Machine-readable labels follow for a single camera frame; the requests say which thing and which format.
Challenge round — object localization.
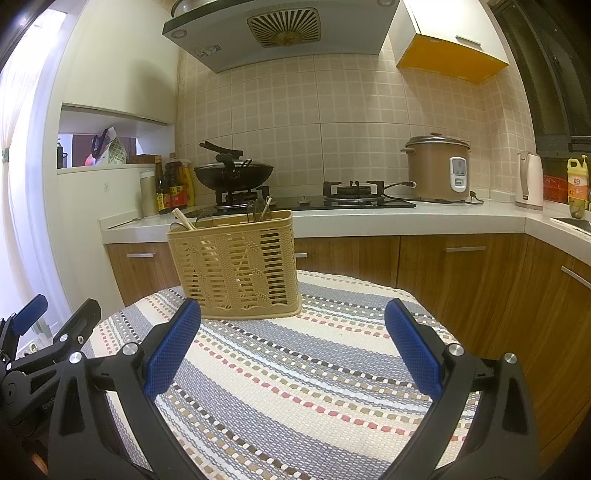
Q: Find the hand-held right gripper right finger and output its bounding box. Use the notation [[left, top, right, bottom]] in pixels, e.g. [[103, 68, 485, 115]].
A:
[[383, 298, 542, 480]]

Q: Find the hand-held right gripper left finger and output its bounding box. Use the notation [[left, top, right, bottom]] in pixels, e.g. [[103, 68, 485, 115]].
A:
[[46, 298, 202, 480]]

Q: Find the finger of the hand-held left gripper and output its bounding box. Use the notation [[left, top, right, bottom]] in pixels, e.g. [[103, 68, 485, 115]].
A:
[[9, 299, 102, 376], [0, 294, 49, 365]]

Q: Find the tan plastic utensil basket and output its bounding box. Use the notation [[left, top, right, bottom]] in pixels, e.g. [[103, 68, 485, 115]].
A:
[[166, 210, 303, 320]]

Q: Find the striped woven table mat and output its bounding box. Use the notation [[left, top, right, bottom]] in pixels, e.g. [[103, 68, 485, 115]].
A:
[[81, 270, 481, 480]]

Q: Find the white kitchen countertop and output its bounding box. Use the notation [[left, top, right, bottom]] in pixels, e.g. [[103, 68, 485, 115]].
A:
[[98, 196, 591, 268]]

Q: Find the white canister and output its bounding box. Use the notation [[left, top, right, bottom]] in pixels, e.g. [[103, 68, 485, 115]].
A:
[[139, 170, 160, 219]]

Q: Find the white curtain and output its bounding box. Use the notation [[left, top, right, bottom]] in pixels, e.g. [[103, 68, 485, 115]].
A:
[[0, 14, 65, 324]]

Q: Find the thin dark sauce bottle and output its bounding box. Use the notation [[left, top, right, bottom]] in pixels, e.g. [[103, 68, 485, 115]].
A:
[[156, 155, 167, 213]]

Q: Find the yellow oil bottle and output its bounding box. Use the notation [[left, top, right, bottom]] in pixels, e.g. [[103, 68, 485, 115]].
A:
[[180, 161, 195, 207]]

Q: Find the dark red-labelled sauce bottle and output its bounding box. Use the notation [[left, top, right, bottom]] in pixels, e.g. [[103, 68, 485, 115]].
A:
[[165, 153, 183, 209]]

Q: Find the patterned paper bag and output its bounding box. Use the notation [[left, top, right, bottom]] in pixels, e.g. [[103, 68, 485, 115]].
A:
[[95, 128, 127, 165]]

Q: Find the brown rice cooker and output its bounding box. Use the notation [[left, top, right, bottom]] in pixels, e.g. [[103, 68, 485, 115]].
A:
[[401, 133, 472, 203]]

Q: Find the black wok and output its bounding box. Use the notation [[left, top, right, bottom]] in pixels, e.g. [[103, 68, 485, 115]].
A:
[[193, 141, 274, 192]]

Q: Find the black gas stove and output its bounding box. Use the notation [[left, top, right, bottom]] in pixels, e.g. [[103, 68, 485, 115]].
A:
[[175, 180, 416, 215]]

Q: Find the glass wok lid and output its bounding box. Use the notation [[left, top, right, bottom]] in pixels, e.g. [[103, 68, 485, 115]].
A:
[[196, 154, 254, 172]]

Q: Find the steel sink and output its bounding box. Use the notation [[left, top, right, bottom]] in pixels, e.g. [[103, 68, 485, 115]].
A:
[[549, 216, 591, 236]]

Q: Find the white electric kettle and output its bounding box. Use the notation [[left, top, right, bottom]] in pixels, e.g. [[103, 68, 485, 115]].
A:
[[516, 150, 544, 210]]

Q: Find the orange patterned box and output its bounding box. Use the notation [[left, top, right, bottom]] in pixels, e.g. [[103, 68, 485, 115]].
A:
[[544, 175, 568, 201]]

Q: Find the yellow dish soap bottle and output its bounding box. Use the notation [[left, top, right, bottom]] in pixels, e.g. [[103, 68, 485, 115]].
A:
[[567, 154, 591, 204]]

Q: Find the grey range hood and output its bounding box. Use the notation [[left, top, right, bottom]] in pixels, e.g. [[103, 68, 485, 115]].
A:
[[161, 0, 402, 75]]

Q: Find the black power cord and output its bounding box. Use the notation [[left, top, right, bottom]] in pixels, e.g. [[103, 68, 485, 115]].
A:
[[382, 181, 485, 206]]

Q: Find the white wall shelf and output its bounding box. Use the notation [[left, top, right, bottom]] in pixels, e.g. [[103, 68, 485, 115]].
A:
[[58, 104, 176, 175]]

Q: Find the white and yellow wall cabinet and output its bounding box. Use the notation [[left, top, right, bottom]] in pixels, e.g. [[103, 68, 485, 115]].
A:
[[387, 0, 511, 85]]

